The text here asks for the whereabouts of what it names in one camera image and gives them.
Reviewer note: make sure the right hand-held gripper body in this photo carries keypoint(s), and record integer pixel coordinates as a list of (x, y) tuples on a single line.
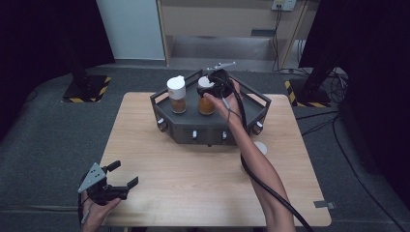
[(225, 83)]

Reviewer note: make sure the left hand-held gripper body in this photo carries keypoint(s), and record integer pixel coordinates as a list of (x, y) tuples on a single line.
[(95, 177)]

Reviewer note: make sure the spice jar with round lid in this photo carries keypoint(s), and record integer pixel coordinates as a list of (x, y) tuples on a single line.
[(261, 148), (205, 106)]

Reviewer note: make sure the spice jar with flip lid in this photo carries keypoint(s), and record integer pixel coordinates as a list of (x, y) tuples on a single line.
[(176, 93)]

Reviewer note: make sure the dark grey corner rack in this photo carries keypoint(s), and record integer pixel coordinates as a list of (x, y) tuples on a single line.
[(190, 127)]

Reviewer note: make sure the person's right hand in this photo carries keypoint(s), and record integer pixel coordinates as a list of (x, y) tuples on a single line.
[(233, 109)]

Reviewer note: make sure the person's left hand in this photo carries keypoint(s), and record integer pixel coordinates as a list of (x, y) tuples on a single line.
[(95, 214)]

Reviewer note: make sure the black stand with striped base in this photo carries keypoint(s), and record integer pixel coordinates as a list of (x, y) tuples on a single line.
[(85, 90), (309, 95)]

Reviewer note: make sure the white panel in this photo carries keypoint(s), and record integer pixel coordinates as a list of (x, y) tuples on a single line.
[(132, 29)]

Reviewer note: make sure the white power outlet strip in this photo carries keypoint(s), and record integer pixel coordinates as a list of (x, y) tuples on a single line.
[(283, 4)]

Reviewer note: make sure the black curtain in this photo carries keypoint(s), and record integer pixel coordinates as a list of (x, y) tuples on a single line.
[(38, 48), (374, 64)]

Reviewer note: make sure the grey tape strip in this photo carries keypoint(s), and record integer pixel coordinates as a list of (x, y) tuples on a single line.
[(322, 204)]

